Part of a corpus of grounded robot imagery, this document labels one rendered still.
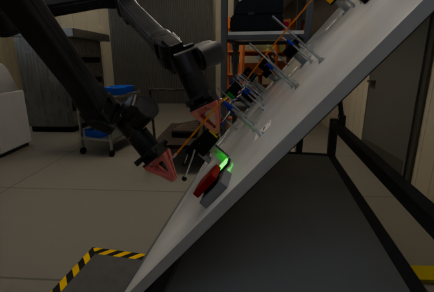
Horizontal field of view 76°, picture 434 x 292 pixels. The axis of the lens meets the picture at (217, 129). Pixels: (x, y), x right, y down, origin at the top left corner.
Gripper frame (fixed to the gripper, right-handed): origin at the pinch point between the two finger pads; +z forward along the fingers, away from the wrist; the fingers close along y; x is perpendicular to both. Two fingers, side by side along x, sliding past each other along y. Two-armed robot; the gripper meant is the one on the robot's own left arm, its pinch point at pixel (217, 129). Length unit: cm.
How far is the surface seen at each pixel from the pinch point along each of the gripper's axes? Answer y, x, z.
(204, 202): -23.8, 3.4, 8.0
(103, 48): 757, 327, -298
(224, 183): -23.9, -1.1, 6.2
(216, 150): -1.1, 2.3, 4.5
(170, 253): -25.9, 12.0, 13.0
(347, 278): -4.0, -13.3, 45.3
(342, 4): 34, -51, -16
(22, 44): 392, 307, -240
